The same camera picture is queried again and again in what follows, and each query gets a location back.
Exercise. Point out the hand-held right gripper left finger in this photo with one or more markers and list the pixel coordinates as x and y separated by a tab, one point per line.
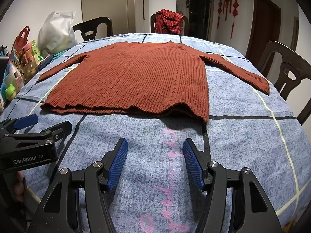
118	162

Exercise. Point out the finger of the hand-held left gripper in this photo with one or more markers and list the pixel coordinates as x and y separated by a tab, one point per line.
25	122
57	131

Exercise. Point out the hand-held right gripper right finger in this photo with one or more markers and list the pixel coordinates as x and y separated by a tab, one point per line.
193	165

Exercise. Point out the rust knitted sweater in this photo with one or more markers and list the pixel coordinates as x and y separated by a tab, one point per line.
136	77

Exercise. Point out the person's left hand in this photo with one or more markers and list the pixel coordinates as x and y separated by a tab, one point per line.
19	187

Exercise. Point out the green frog toy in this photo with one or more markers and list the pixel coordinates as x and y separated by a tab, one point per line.
11	92

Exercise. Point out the blue checked blanket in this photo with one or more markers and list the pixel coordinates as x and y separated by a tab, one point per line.
150	136

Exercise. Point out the pink lidded bottle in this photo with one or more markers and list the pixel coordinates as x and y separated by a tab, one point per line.
29	58

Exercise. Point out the teal lace table mat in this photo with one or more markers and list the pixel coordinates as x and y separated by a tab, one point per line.
58	55

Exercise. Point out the red gift bag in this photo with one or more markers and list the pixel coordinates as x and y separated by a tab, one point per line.
20	38

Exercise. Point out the white plastic bag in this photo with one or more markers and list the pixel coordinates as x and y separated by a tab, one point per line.
54	34

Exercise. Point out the dark wooden chair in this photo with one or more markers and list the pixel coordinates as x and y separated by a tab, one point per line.
274	53
153	25
102	25

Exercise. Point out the red checked scarf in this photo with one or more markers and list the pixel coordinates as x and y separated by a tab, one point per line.
170	21

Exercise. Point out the dark glass doorway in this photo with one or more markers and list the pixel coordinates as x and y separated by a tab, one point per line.
199	12

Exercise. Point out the brown wooden door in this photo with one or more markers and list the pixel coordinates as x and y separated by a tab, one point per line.
263	24

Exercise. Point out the short red knot ornament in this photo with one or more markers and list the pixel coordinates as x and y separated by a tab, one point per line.
220	4

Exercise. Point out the long red knot ornament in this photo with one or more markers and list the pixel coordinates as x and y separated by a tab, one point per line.
235	7

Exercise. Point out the red knot ornament gold centre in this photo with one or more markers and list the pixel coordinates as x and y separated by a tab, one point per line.
227	1

